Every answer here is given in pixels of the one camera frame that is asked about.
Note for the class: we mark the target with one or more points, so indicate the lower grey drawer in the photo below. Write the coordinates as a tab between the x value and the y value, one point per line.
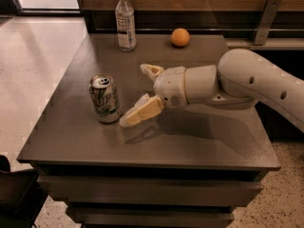
149	218

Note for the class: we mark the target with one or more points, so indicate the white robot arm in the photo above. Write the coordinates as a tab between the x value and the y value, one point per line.
239	80

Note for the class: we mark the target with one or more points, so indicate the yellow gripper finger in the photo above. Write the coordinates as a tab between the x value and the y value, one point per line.
144	109
151	71

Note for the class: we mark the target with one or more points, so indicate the metal wall bracket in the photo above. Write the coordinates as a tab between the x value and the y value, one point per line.
267	17

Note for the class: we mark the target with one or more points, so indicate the clear plastic water bottle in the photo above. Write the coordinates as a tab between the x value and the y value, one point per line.
125	22

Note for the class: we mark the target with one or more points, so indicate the upper grey drawer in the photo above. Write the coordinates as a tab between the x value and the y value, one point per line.
217	193

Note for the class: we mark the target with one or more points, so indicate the dark chair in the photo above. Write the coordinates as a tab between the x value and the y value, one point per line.
21	197

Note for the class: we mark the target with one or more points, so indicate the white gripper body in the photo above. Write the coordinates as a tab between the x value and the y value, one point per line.
170	86

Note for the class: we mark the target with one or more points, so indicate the orange fruit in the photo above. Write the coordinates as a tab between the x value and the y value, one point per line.
180	37

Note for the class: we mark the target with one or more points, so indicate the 7up soda can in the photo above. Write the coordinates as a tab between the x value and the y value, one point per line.
104	95

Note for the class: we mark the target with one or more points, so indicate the grey drawer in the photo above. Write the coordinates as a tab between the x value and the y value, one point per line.
217	193
149	218

